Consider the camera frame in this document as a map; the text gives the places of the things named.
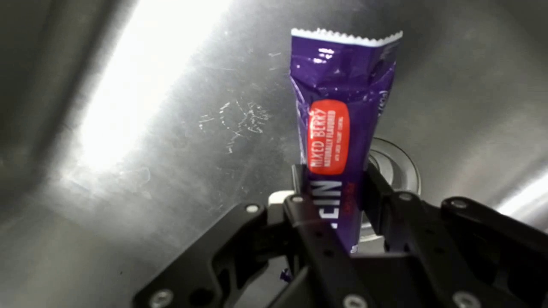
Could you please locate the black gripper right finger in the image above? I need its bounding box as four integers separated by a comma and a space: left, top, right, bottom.
362, 163, 548, 308

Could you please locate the sink drain strainer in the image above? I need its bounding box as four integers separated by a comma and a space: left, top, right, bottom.
366, 136, 427, 199

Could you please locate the stainless steel double sink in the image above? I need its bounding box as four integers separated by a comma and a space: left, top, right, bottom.
0, 0, 548, 308

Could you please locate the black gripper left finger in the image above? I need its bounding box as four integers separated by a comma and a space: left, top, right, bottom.
133, 163, 374, 308

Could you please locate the purple snack packet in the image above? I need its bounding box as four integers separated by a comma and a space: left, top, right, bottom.
287, 26, 407, 257

